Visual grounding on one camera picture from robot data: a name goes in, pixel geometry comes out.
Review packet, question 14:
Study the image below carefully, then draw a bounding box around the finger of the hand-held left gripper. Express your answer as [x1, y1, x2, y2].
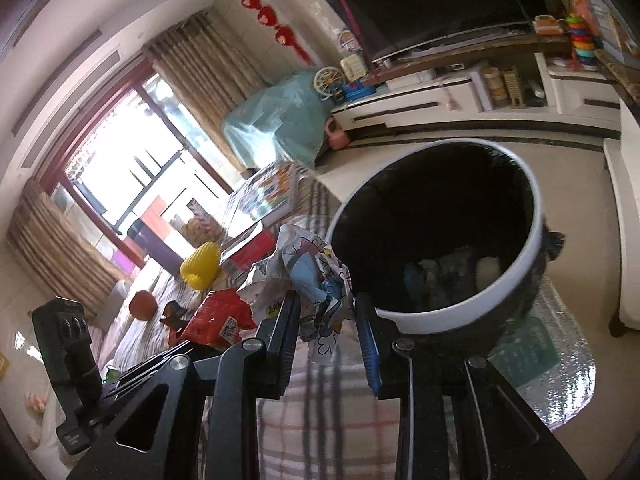
[101, 360, 168, 400]
[117, 340, 196, 378]

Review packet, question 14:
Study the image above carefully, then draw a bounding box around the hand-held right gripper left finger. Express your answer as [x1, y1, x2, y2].
[65, 290, 303, 480]

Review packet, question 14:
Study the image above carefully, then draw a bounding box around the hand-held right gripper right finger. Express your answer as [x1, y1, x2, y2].
[354, 292, 588, 480]

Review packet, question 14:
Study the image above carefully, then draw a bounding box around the red snack packet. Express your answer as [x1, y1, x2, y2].
[179, 287, 261, 352]

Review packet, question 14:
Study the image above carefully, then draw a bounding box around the blue white cartoon wrapper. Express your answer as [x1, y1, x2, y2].
[236, 223, 357, 363]

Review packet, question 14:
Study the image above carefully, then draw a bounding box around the yellow plastic toy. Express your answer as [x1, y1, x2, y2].
[180, 241, 222, 289]

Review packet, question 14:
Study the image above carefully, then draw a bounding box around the black bin with white rim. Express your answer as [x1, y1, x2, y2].
[324, 137, 566, 356]

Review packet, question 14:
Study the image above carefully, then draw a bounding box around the small orange red wrapper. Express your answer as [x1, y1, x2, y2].
[160, 301, 193, 336]

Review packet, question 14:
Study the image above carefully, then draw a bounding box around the red apple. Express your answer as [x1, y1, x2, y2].
[129, 290, 157, 321]

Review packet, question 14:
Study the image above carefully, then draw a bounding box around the beige sofa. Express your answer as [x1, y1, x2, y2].
[0, 260, 131, 480]

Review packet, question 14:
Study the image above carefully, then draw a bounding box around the red white carton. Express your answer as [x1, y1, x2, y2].
[220, 232, 278, 276]

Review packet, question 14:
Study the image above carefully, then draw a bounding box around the beige curtain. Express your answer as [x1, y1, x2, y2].
[6, 180, 131, 311]
[142, 12, 268, 126]

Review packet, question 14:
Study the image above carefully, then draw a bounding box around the clear cookie jar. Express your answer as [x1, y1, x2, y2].
[180, 210, 226, 246]

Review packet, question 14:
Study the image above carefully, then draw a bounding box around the colourful flat book box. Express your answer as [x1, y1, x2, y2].
[223, 160, 306, 228]

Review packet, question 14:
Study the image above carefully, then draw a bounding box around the pink toy watering can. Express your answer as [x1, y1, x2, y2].
[324, 119, 348, 151]

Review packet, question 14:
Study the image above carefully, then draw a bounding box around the teal covered armchair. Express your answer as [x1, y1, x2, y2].
[222, 67, 331, 173]

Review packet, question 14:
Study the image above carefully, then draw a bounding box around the ceiling air vent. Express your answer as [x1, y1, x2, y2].
[22, 47, 122, 168]
[10, 29, 104, 136]

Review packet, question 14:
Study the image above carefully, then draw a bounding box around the low white television cabinet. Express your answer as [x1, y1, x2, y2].
[330, 62, 491, 133]

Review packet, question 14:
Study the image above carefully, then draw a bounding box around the blue toy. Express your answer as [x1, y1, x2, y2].
[342, 82, 376, 103]

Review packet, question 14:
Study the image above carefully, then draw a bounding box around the ferris wheel toy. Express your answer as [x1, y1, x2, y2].
[312, 66, 348, 103]

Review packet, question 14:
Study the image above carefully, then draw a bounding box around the yellow green toy box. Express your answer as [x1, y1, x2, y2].
[341, 52, 366, 81]

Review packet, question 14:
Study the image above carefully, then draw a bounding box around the red heart hanging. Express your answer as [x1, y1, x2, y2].
[227, 0, 316, 66]

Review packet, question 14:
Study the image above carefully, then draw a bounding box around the pink stick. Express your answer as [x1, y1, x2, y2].
[322, 0, 373, 61]

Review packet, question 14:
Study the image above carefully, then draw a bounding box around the white side cabinet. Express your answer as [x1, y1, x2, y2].
[532, 52, 623, 116]

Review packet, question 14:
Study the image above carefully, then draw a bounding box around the black television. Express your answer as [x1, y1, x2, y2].
[313, 0, 548, 63]

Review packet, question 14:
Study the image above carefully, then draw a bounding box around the brown marble counter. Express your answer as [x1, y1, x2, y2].
[595, 47, 640, 111]

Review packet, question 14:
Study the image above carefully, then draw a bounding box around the colourful orange box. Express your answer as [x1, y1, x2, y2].
[597, 0, 640, 56]

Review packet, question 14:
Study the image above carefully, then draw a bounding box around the wooden balcony door frame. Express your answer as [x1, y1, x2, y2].
[37, 55, 236, 271]

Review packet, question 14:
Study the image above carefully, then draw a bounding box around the stacking ring toy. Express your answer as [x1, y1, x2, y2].
[565, 12, 598, 66]

